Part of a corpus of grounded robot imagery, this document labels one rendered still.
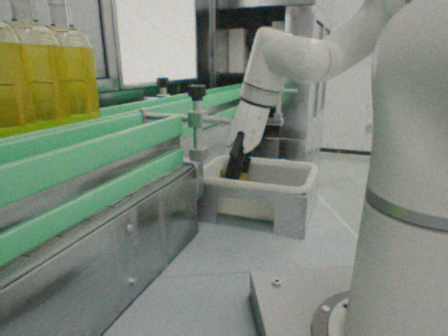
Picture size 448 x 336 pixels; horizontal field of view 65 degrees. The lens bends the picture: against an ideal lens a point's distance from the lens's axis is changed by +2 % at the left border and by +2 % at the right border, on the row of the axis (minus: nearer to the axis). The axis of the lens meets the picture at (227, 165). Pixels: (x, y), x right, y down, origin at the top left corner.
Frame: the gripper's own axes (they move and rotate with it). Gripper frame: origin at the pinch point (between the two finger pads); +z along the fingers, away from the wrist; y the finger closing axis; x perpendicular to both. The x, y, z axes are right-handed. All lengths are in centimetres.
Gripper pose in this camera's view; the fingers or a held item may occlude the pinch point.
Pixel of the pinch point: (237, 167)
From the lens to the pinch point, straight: 74.8
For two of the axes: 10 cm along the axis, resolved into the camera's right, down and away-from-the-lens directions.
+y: -3.8, 3.0, -8.8
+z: -2.4, 8.8, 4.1
